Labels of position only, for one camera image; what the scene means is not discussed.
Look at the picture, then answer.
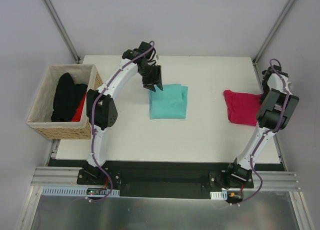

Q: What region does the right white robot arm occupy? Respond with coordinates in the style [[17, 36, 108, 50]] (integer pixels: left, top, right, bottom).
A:
[[222, 62, 299, 189]]

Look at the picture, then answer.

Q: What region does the wicker laundry basket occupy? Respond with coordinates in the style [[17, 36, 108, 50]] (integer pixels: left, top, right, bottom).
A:
[[26, 64, 103, 140]]

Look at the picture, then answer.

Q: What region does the right slotted cable duct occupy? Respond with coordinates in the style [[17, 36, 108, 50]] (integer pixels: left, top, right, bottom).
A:
[[210, 190, 228, 201]]

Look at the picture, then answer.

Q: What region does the black t shirt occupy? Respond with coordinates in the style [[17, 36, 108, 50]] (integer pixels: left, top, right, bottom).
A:
[[51, 73, 88, 122]]

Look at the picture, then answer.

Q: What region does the teal t shirt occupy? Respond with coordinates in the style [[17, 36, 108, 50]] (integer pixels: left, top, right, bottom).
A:
[[148, 84, 189, 119]]

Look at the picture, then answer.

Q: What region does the folded pink t shirt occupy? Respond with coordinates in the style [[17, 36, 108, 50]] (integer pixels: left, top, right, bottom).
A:
[[223, 90, 262, 126]]

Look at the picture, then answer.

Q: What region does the slotted cable duct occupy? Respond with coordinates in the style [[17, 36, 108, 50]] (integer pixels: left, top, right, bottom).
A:
[[210, 190, 228, 201], [42, 187, 120, 198]]

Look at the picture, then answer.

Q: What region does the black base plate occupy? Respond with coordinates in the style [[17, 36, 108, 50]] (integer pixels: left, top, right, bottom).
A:
[[76, 161, 254, 199]]

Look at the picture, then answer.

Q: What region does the aluminium rail frame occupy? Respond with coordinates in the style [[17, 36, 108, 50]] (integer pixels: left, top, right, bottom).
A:
[[31, 137, 301, 191]]

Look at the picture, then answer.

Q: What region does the red t shirt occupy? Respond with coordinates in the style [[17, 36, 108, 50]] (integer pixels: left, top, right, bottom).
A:
[[71, 92, 87, 122]]

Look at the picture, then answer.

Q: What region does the left slotted cable duct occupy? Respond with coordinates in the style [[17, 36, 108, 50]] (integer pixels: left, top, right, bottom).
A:
[[42, 187, 120, 198]]

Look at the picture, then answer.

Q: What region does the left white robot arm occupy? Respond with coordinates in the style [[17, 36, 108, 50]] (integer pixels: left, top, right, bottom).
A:
[[82, 40, 163, 185]]

